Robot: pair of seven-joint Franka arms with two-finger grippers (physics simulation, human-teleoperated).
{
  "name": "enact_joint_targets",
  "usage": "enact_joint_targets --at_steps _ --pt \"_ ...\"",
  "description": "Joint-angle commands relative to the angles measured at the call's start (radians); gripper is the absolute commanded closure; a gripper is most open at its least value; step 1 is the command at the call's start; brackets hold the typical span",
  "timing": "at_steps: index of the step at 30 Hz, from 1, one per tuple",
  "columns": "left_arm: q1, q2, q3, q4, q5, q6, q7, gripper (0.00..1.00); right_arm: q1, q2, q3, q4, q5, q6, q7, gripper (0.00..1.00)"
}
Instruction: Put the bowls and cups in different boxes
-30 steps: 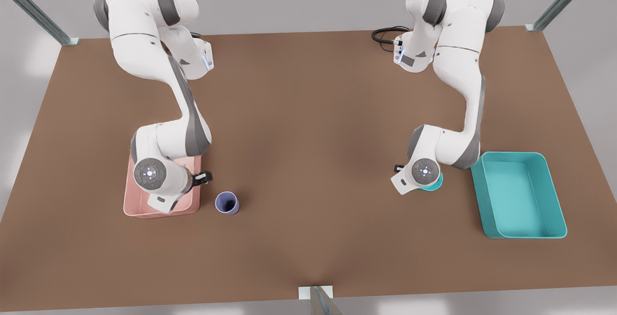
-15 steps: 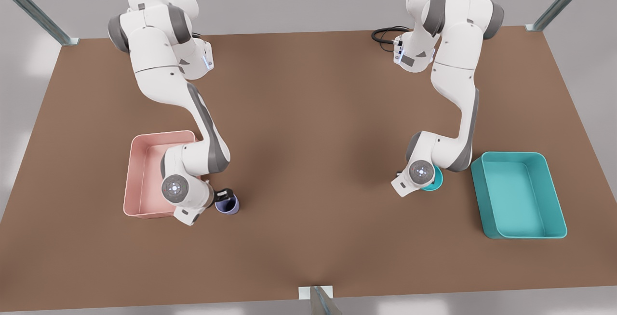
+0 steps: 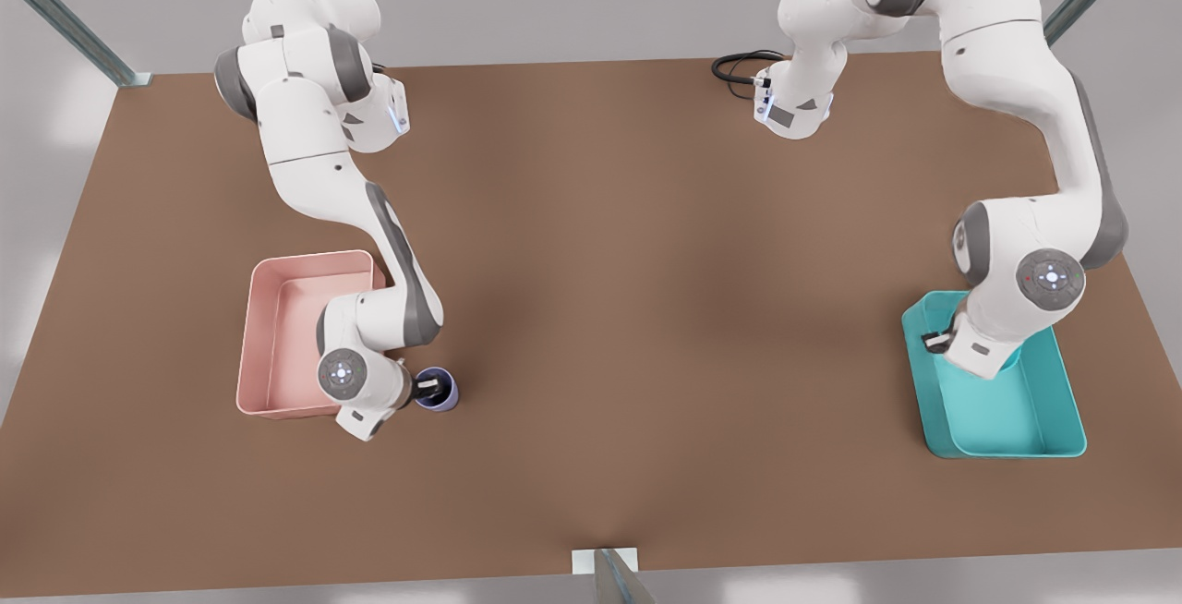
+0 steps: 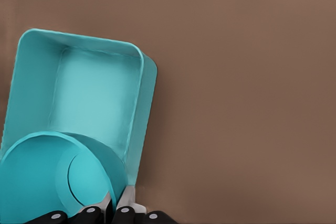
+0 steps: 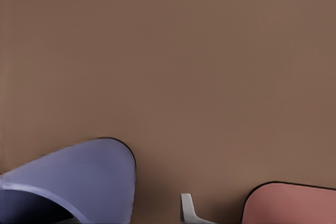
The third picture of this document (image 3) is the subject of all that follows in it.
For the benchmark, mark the purple cup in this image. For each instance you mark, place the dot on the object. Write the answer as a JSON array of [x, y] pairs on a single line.
[[447, 393]]

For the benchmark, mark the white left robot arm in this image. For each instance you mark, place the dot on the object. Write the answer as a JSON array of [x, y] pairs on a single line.
[[1025, 105]]

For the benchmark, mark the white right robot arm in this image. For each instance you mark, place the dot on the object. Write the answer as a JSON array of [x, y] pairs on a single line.
[[314, 161]]

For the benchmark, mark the teal box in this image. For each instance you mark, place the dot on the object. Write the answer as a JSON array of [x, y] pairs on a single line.
[[1007, 410]]

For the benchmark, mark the pink box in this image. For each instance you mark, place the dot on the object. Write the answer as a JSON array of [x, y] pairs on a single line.
[[277, 345]]

